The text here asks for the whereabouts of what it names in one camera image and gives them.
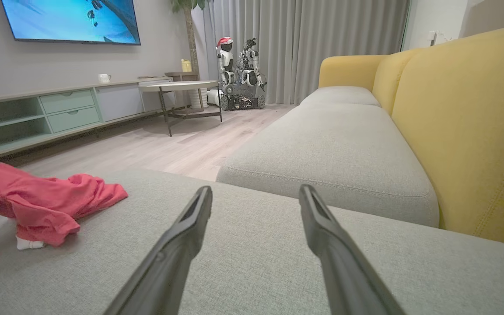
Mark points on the large grey sofa chaise cushion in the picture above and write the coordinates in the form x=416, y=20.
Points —
x=256, y=262

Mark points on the white grey humanoid robot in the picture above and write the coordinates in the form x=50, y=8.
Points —
x=252, y=65

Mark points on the yellow sofa armrest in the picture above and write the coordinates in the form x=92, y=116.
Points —
x=348, y=70

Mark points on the white mug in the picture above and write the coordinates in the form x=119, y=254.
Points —
x=103, y=78

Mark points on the large yellow sofa back cushion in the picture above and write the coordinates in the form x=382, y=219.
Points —
x=462, y=131

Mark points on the dark wheeled robot base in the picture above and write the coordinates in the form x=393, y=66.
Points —
x=243, y=98

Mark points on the grey pleated curtain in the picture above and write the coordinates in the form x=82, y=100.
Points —
x=322, y=30

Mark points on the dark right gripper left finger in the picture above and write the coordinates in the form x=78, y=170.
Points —
x=169, y=267

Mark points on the small grey sofa seat cushion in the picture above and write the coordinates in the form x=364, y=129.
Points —
x=341, y=95

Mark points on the round grey coffee table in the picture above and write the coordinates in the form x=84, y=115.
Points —
x=177, y=85

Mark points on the red shorts with white lining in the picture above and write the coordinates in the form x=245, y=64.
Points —
x=37, y=197

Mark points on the wall mounted flat television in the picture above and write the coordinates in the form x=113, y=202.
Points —
x=72, y=19

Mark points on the robot with Santa hat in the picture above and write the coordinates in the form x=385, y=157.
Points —
x=225, y=61

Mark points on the small yellow container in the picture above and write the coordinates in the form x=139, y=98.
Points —
x=186, y=66

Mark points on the narrow yellow sofa back cushion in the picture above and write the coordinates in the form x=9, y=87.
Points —
x=387, y=78

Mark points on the potted indoor tree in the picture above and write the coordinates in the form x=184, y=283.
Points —
x=192, y=43

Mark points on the long pale green TV cabinet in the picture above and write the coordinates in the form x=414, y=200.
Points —
x=72, y=109

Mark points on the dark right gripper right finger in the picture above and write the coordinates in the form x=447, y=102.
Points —
x=348, y=267

